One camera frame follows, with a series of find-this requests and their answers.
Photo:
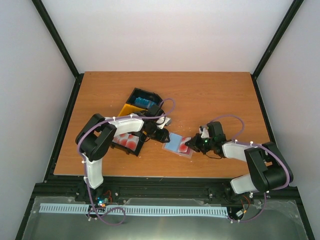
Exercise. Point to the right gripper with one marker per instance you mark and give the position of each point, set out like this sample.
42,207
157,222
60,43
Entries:
194,142

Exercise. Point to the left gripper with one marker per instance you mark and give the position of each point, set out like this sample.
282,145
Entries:
161,138

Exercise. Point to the pink leather card holder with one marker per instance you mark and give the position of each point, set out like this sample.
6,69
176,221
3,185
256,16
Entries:
173,146

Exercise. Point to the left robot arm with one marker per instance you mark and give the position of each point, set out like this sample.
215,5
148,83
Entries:
97,136

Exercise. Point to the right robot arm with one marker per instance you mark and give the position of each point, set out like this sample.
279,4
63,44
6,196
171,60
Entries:
268,170

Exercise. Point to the red and white card stack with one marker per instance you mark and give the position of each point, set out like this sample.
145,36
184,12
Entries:
127,140

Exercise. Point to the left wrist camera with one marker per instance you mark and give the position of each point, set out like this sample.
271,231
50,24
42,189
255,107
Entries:
163,122

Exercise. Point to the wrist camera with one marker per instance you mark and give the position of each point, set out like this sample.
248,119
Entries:
203,131
163,122

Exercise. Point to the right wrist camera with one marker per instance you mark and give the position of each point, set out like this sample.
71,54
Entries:
203,131

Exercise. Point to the left black frame post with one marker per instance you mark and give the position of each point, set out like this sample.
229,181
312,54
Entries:
50,26

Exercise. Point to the black frame post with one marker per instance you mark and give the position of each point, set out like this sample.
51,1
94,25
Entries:
50,26
279,33

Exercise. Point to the black aluminium rail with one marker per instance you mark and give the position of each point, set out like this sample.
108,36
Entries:
119,189

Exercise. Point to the light blue cable duct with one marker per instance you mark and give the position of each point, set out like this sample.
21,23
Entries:
140,210

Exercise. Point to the right black frame post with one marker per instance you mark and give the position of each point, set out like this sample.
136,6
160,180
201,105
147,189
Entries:
279,33

